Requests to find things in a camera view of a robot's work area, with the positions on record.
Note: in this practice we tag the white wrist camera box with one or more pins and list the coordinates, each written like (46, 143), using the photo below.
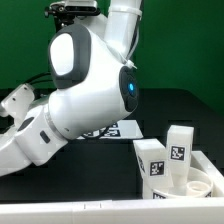
(16, 104)

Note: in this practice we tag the white L-shaped wall fixture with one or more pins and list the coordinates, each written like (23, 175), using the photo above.
(151, 211)

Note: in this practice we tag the white marker sheet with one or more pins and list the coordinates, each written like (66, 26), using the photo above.
(123, 129)

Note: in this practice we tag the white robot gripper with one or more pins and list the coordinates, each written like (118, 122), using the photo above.
(12, 158)

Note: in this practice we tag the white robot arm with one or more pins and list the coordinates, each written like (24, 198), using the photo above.
(91, 67)

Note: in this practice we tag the black camera on stand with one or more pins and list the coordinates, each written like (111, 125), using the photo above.
(65, 11)

